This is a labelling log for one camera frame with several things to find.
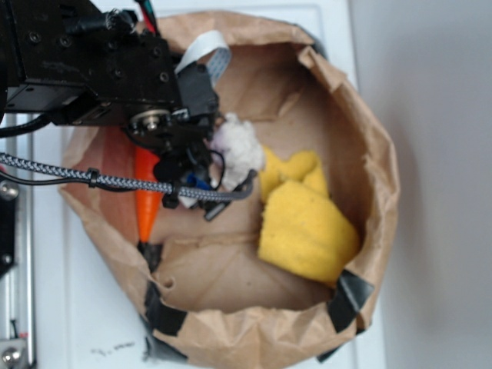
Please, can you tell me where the white flat ribbon cable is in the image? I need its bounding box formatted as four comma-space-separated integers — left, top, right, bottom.
175, 30, 234, 84

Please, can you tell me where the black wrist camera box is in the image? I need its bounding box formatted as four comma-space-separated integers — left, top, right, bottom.
178, 62, 219, 126

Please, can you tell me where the crumpled white paper ball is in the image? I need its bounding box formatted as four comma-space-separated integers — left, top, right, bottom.
210, 112, 266, 190

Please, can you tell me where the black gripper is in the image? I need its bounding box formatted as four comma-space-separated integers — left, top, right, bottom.
53, 7, 216, 181

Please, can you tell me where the grey braided cable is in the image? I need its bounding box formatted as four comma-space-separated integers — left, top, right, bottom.
0, 152, 258, 202

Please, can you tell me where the yellow sponge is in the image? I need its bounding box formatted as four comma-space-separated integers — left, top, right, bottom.
258, 148, 361, 287

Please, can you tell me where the aluminium extrusion rail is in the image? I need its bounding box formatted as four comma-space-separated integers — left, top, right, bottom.
0, 113, 38, 369

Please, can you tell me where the black thin cable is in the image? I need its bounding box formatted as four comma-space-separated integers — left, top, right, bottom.
0, 170, 93, 187

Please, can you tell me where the orange plastic carrot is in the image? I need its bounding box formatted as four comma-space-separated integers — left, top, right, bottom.
134, 147, 161, 243

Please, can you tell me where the brown paper bag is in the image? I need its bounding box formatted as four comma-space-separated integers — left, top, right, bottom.
60, 12, 400, 368

